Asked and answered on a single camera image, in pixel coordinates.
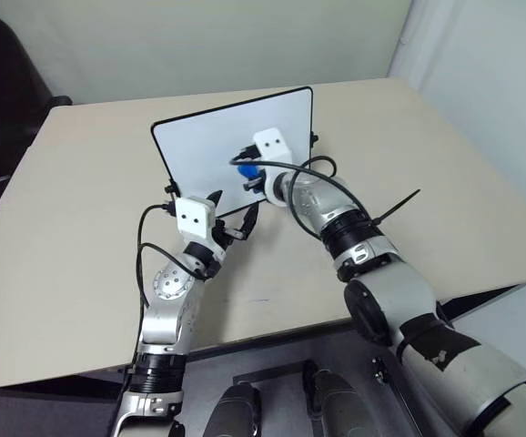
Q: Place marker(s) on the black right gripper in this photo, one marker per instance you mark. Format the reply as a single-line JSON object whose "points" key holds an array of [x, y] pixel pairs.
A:
{"points": [[255, 154]]}

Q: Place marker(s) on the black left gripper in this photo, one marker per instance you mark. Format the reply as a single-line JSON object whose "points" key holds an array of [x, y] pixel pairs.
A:
{"points": [[219, 236]]}

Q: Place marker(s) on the blue whiteboard eraser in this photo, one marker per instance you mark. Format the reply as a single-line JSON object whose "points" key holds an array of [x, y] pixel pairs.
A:
{"points": [[247, 171]]}

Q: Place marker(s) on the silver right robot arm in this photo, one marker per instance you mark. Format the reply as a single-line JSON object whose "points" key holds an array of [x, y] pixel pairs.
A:
{"points": [[395, 291]]}

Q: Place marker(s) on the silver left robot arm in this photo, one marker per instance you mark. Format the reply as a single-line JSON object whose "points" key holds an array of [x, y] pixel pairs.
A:
{"points": [[167, 314]]}

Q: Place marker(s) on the black-framed whiteboard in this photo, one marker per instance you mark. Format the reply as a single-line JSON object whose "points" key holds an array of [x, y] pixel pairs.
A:
{"points": [[199, 155]]}

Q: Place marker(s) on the black whiteboard stand clip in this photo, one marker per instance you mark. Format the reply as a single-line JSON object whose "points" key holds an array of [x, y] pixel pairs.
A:
{"points": [[314, 138], [169, 188]]}

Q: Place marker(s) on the dark rounded robot foot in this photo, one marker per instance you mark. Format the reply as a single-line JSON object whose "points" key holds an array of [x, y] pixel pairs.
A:
{"points": [[336, 400], [235, 409]]}

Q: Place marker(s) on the black chair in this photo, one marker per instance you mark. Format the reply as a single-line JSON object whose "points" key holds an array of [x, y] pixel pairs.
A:
{"points": [[3, 91]]}

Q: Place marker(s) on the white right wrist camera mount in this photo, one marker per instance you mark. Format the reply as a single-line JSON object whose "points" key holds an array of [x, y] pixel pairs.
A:
{"points": [[273, 145]]}

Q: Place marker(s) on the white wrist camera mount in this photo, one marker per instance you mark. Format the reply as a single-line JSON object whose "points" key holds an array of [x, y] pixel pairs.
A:
{"points": [[273, 145], [194, 219]]}

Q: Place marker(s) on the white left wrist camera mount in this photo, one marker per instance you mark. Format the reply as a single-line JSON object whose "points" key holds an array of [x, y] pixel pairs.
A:
{"points": [[194, 219]]}

